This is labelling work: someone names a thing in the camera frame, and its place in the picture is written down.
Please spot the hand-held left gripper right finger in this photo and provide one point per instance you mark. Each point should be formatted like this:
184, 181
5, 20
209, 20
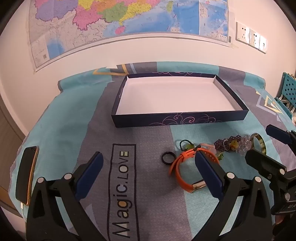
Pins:
208, 172

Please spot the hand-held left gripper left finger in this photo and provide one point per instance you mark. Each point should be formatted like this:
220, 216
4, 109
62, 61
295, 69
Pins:
92, 171

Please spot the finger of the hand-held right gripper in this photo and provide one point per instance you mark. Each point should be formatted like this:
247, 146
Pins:
263, 160
278, 134

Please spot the green brown bangle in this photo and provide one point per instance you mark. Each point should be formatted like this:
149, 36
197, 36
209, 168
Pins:
263, 143

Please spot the pink clear charm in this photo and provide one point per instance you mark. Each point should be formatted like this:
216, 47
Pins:
208, 146

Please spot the orange smart band watch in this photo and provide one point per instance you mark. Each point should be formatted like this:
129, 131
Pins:
182, 180

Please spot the yellow amber pendant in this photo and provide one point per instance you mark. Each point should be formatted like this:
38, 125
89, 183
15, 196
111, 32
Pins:
234, 145

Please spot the dark blue cardboard box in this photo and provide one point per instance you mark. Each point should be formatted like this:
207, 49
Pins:
171, 97

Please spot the small green bead charm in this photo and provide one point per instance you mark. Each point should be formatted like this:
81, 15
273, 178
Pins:
220, 156

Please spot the teal perforated basket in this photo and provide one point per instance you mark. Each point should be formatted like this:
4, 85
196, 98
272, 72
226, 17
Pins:
288, 90

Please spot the teal grey printed tablecloth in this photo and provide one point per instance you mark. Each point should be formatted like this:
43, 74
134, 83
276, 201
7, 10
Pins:
69, 129

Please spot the black smartphone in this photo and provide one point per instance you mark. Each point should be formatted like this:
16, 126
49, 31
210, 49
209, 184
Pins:
26, 176

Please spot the beige cabinet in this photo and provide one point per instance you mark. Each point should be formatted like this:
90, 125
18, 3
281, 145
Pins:
9, 143

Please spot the clear tape piece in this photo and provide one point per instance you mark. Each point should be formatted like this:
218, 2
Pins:
233, 44

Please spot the white wall socket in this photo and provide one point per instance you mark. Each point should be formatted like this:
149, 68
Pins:
263, 44
242, 33
254, 37

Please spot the colourful wall map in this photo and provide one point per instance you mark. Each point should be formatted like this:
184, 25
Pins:
129, 20

